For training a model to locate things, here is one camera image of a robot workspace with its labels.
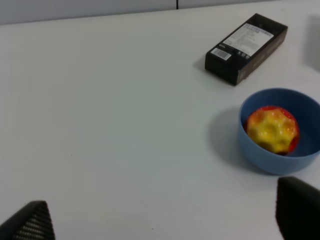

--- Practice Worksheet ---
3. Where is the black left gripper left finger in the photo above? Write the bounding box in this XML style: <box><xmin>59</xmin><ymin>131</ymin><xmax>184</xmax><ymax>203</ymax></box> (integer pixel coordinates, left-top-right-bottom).
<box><xmin>0</xmin><ymin>200</ymin><xmax>56</xmax><ymax>240</ymax></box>

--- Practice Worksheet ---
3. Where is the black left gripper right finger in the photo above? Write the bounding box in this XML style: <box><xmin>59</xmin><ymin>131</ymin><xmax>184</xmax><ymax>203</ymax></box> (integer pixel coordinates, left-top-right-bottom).
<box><xmin>275</xmin><ymin>176</ymin><xmax>320</xmax><ymax>240</ymax></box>

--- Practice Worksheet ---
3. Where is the multicolour dimpled ball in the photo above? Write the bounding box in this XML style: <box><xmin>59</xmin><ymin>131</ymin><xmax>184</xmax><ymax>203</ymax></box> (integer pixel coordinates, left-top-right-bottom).
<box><xmin>243</xmin><ymin>105</ymin><xmax>300</xmax><ymax>156</ymax></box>

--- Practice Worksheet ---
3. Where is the blue plastic bowl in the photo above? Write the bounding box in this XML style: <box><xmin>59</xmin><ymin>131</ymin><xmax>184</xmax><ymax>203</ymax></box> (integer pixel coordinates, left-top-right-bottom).
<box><xmin>237</xmin><ymin>88</ymin><xmax>320</xmax><ymax>175</ymax></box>

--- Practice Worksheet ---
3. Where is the black rectangular box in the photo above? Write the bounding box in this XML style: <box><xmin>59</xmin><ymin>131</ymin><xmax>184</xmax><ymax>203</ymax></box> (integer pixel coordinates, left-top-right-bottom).
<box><xmin>204</xmin><ymin>13</ymin><xmax>288</xmax><ymax>86</ymax></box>

